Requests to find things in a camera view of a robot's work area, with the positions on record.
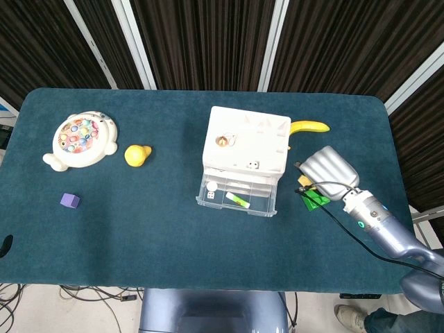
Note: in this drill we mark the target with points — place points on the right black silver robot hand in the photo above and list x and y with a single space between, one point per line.
331 173

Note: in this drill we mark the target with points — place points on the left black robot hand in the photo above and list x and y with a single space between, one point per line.
6 244

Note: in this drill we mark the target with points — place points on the yellow cube block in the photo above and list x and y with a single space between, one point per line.
304 180

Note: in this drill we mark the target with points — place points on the clear plastic drawer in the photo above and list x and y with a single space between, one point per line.
239 187

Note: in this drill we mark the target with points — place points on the white plastic drawer unit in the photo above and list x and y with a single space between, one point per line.
256 142

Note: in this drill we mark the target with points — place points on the green building block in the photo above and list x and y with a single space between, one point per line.
314 203

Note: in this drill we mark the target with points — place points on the yellow toy banana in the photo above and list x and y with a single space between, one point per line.
312 126

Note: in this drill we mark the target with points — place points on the purple cube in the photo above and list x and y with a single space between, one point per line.
70 201

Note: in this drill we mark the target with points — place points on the small white die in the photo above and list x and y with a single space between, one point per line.
253 164

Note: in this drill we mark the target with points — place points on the green white marker pen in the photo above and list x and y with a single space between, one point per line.
237 200

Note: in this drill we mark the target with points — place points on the small white ball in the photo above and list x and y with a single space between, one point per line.
212 186

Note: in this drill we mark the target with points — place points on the white die with dark dots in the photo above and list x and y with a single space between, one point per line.
210 195

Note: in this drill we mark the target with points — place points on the white round fishing game toy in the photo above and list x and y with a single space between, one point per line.
78 138

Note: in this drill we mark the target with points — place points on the teal table mat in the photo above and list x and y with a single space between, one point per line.
138 236

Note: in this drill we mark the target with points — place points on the black power adapter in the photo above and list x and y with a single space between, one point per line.
129 298

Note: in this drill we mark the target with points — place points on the white blue sign panel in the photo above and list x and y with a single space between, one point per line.
5 107

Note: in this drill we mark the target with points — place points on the white shoe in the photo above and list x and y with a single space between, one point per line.
350 315

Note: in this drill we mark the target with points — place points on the yellow toy pear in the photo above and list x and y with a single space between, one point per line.
135 156

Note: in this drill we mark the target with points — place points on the blue-grey robot torso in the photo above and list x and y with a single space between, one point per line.
211 312

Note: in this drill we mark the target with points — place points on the white partition post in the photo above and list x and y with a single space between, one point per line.
274 41
416 83
135 41
89 41

